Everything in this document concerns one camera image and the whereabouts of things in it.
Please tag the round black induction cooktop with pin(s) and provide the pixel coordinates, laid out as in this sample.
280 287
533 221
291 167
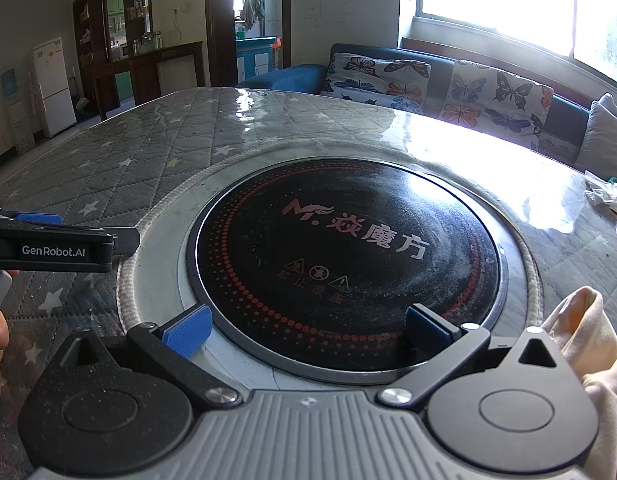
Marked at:
338 270

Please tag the grey pillow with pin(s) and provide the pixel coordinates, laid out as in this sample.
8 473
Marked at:
603 145

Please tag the butterfly print cushion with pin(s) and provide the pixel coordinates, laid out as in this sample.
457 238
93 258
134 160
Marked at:
493 100
373 80

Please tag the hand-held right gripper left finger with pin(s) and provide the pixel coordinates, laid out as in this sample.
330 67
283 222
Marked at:
188 332

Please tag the dark wooden door frame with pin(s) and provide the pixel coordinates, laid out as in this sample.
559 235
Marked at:
218 20

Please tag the crumpled white cloth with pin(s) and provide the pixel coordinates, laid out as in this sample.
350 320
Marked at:
606 195

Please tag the cream sweater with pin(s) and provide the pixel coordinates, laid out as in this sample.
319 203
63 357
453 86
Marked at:
598 360

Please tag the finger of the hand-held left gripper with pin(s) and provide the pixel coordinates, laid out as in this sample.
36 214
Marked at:
126 240
38 218

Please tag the blue kitchen cabinet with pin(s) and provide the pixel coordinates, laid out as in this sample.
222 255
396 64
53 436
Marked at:
251 60

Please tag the white refrigerator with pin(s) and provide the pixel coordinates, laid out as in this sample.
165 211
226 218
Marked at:
53 85

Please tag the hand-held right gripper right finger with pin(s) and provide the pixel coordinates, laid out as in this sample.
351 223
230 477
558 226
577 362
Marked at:
428 330

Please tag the dark wooden cabinet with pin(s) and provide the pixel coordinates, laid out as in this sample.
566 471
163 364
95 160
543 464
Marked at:
138 70

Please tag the blue sofa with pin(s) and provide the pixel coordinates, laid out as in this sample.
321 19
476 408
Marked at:
288 77

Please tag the water dispenser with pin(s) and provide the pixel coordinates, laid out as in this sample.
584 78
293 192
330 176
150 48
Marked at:
16 110

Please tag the hanging grey clothes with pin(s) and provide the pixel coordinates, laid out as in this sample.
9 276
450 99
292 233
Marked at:
251 7

